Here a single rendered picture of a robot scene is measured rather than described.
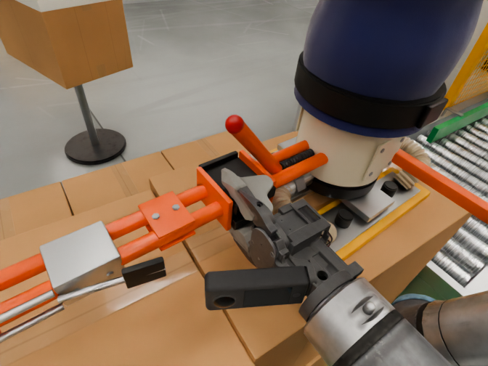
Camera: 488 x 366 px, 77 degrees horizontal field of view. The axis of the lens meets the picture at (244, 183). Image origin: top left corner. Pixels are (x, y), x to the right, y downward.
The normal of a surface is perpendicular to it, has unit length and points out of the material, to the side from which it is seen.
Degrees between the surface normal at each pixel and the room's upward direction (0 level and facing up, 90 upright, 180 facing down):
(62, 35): 90
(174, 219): 1
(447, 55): 84
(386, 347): 18
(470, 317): 71
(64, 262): 1
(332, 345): 66
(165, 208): 1
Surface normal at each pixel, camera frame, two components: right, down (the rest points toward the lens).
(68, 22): 0.79, 0.46
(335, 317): -0.41, -0.39
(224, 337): 0.08, -0.72
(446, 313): -0.82, -0.58
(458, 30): 0.33, 0.48
